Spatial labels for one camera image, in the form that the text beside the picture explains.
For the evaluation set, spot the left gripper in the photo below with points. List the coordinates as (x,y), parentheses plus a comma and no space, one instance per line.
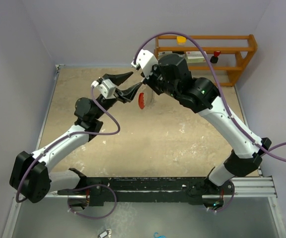
(125,95)

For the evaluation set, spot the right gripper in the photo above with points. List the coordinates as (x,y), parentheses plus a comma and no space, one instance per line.
(149,80)

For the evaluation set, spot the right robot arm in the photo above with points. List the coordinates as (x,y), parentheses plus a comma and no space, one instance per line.
(170,75)

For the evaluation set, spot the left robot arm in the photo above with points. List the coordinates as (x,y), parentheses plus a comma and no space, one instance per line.
(30,175)

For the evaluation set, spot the white stapler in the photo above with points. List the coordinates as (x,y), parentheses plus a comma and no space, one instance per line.
(165,53)

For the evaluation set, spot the white cardboard box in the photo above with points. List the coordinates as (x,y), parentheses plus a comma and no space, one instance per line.
(194,57)

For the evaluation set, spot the yellow block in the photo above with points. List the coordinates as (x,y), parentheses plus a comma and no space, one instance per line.
(181,40)

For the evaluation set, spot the red black stamp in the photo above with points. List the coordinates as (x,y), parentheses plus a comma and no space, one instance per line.
(214,58)

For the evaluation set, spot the wooden shelf rack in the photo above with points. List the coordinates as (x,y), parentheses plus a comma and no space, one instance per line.
(236,52)

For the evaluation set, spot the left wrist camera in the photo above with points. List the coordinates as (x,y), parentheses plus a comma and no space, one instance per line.
(106,88)

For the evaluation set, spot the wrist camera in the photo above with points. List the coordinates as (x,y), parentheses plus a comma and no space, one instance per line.
(106,88)
(145,61)

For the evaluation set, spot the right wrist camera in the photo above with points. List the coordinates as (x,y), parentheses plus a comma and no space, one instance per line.
(145,61)

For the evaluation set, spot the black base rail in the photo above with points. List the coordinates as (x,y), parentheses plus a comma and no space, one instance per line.
(191,190)

